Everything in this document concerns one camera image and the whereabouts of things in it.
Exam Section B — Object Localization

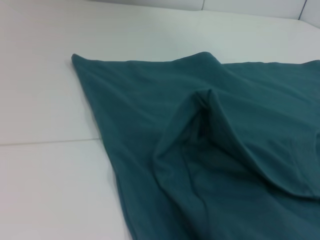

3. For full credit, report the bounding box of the teal t-shirt with white lettering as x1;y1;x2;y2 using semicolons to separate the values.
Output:
71;51;320;240

